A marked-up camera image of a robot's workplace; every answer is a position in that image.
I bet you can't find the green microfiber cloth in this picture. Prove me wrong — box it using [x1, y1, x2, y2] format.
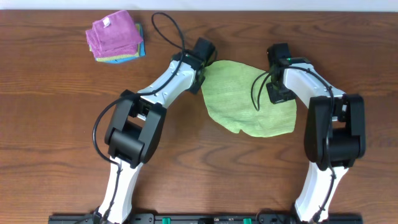
[201, 60, 297, 138]

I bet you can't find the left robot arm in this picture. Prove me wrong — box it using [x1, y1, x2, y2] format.
[93, 51, 210, 223]

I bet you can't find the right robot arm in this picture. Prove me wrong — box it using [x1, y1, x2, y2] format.
[267, 58, 366, 223]

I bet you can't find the blue folded cloth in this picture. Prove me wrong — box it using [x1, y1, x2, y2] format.
[91, 19, 145, 63]

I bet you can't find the light green folded cloth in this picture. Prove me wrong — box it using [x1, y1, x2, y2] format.
[86, 22, 143, 62]

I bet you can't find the purple folded cloth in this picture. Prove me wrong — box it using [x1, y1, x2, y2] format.
[86, 10, 143, 58]

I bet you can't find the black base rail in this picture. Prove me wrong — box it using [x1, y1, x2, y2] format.
[48, 213, 364, 224]

